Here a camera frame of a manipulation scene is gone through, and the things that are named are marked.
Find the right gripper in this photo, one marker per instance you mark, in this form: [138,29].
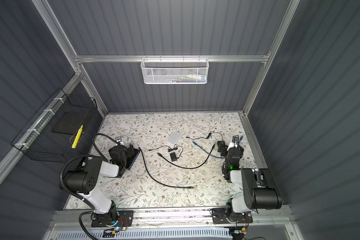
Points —
[225,147]

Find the white flat box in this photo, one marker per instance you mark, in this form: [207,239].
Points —
[174,138]

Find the small black power adapter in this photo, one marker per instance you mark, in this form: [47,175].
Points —
[173,157]

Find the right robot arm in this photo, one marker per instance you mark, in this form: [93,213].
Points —
[259,190]

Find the black wire wall basket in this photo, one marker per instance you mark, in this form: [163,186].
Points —
[36,140]

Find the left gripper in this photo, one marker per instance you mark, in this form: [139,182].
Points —
[131,155]

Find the black pad in basket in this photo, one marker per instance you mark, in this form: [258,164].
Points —
[69,123]

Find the white ventilated cable duct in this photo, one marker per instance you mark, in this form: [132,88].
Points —
[165,234]

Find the yellow item in basket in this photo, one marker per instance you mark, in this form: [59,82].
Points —
[77,137]

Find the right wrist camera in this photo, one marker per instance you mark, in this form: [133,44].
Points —
[236,140]

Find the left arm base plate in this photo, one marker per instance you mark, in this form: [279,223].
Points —
[120,219]

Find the white mesh wall basket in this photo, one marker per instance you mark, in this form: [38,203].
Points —
[175,72]

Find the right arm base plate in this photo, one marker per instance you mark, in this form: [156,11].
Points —
[223,216]

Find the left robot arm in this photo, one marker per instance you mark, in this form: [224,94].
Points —
[79,178]

